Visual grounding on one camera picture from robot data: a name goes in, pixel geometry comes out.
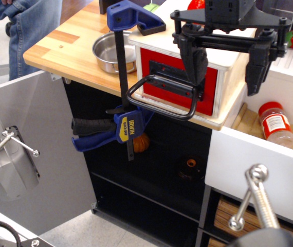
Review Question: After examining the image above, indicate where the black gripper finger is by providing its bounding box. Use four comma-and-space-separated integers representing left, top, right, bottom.
178, 34, 208, 85
245, 42, 272, 96

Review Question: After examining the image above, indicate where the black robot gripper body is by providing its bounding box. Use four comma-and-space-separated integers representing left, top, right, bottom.
171, 1, 291, 58

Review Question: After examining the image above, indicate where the red front wooden drawer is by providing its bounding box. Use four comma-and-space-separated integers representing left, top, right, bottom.
126, 48, 218, 120

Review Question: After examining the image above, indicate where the light wooden box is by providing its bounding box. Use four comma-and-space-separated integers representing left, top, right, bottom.
127, 0, 257, 131

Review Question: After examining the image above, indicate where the white open kitchen drawer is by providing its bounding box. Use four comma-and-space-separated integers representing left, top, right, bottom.
205, 104, 293, 222

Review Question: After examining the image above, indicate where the grey open cabinet door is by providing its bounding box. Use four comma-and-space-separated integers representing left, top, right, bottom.
0, 72, 96, 234

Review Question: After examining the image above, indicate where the red toy bell pepper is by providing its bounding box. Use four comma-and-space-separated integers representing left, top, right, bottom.
187, 0, 206, 10

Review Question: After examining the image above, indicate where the green toy vegetable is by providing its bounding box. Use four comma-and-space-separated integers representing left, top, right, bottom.
143, 3, 160, 12

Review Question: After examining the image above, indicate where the red lid spice jar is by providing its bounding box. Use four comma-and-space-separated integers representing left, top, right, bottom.
258, 101, 293, 149

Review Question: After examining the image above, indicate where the stainless steel pot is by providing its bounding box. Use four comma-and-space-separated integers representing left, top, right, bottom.
92, 31, 136, 74

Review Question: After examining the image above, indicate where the blue Irwin bar clamp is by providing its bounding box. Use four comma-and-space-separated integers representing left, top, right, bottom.
71, 1, 166, 161

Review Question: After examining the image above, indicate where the small orange toy pumpkin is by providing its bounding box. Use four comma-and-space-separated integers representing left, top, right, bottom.
133, 133, 150, 153

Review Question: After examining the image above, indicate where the dark round toy with orange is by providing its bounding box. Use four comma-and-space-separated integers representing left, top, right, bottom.
176, 155, 207, 182

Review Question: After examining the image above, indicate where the black toy kitchen cabinet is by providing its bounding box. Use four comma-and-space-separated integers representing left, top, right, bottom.
62, 78, 293, 247

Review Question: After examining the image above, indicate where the person in blue jeans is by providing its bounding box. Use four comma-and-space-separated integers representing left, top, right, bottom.
0, 0, 62, 80

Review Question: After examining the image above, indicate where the silver screw clamp right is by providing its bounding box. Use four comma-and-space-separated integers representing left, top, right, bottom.
228, 164, 293, 246

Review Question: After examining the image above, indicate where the silver screw clamp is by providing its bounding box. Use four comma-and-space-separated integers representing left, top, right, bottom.
0, 130, 40, 157
228, 164, 293, 246

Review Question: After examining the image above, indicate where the silver screw clamp left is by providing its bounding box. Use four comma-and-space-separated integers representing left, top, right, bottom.
0, 130, 40, 157

